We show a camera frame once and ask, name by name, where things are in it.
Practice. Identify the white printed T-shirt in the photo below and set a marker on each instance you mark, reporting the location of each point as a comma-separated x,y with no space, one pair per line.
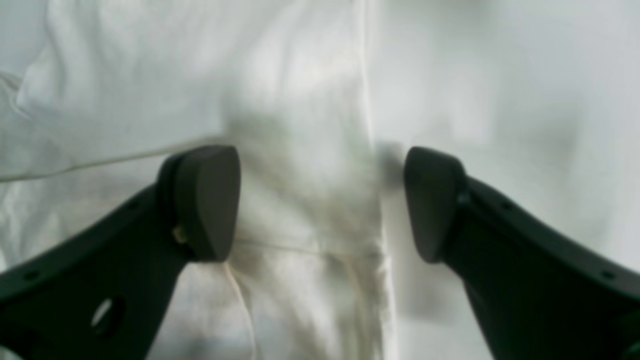
119,86

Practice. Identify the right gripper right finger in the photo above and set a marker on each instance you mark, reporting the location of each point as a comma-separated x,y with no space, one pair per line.
536,294

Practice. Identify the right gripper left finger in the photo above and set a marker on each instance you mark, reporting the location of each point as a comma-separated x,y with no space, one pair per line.
103,294

